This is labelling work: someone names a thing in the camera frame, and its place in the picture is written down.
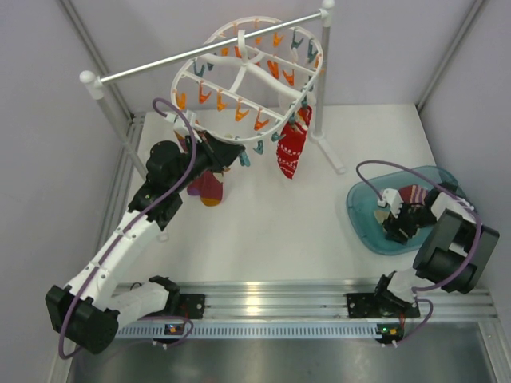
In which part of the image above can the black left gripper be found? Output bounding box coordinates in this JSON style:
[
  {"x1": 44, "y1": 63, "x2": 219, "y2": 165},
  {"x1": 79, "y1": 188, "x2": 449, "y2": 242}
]
[{"x1": 170, "y1": 129, "x2": 244, "y2": 192}]

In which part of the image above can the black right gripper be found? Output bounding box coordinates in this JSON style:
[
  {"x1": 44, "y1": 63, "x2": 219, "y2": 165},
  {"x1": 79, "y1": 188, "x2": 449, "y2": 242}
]
[{"x1": 383, "y1": 199, "x2": 438, "y2": 244}]

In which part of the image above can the striped pink purple sock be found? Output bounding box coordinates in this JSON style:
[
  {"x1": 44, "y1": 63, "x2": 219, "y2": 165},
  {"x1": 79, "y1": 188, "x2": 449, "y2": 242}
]
[{"x1": 398, "y1": 184, "x2": 429, "y2": 207}]

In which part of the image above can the white round clip hanger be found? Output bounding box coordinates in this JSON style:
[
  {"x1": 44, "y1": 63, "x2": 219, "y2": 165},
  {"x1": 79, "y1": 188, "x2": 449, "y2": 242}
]
[{"x1": 170, "y1": 16, "x2": 324, "y2": 168}]

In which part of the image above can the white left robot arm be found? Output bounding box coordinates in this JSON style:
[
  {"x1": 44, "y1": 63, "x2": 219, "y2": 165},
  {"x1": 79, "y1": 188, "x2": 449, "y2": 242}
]
[{"x1": 45, "y1": 132, "x2": 245, "y2": 360}]

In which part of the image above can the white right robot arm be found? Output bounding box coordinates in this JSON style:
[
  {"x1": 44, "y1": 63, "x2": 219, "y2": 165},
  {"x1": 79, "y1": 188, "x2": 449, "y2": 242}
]
[{"x1": 372, "y1": 182, "x2": 500, "y2": 318}]

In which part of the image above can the teal plastic basin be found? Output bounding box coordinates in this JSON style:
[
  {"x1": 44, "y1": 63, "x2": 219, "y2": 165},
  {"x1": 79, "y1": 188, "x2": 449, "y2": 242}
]
[{"x1": 346, "y1": 171, "x2": 432, "y2": 255}]

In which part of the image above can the maroon sock pair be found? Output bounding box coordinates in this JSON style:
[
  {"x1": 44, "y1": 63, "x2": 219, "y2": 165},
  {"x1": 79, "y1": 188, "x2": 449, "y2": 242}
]
[{"x1": 187, "y1": 172, "x2": 224, "y2": 207}]

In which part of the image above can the red patterned sock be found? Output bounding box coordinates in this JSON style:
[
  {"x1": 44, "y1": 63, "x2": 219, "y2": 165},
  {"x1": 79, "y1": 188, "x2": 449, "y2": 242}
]
[{"x1": 276, "y1": 106, "x2": 313, "y2": 180}]

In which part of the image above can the white metal drying rack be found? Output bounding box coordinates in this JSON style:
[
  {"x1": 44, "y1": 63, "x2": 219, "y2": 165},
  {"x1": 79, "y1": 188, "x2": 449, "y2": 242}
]
[{"x1": 79, "y1": 0, "x2": 347, "y2": 243}]

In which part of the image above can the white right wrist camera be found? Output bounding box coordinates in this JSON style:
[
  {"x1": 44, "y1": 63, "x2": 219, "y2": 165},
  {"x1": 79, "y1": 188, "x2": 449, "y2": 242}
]
[{"x1": 377, "y1": 188, "x2": 404, "y2": 218}]

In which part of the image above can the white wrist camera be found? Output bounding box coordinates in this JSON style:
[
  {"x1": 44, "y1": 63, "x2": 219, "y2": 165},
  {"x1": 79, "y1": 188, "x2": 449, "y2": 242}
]
[
  {"x1": 164, "y1": 111, "x2": 198, "y2": 131},
  {"x1": 377, "y1": 188, "x2": 404, "y2": 218}
]

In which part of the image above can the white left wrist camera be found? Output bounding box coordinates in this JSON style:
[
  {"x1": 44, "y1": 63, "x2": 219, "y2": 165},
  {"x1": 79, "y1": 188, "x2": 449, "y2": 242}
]
[{"x1": 164, "y1": 111, "x2": 198, "y2": 131}]

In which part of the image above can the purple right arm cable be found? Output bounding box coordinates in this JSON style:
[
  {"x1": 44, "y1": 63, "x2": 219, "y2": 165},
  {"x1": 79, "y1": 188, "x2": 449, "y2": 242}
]
[{"x1": 355, "y1": 159, "x2": 480, "y2": 344}]

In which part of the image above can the aluminium rail base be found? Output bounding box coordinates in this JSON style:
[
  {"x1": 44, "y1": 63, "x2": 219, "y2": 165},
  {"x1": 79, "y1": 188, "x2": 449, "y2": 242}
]
[{"x1": 117, "y1": 280, "x2": 497, "y2": 343}]

